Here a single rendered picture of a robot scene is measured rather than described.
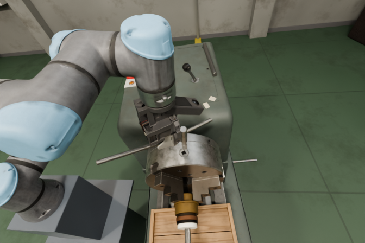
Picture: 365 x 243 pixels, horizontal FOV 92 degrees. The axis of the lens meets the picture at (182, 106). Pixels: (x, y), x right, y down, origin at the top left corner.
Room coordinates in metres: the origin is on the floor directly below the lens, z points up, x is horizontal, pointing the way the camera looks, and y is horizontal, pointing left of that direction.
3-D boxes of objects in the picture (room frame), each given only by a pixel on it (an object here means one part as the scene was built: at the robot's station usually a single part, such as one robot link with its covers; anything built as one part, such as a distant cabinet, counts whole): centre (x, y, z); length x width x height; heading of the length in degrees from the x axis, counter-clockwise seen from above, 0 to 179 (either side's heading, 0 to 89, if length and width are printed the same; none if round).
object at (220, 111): (0.70, 0.02, 1.06); 0.59 x 0.48 x 0.39; 174
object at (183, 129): (0.29, 0.01, 1.32); 0.02 x 0.02 x 0.12
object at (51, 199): (0.27, 0.61, 1.15); 0.15 x 0.15 x 0.10
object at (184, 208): (0.15, 0.06, 1.08); 0.09 x 0.09 x 0.09; 84
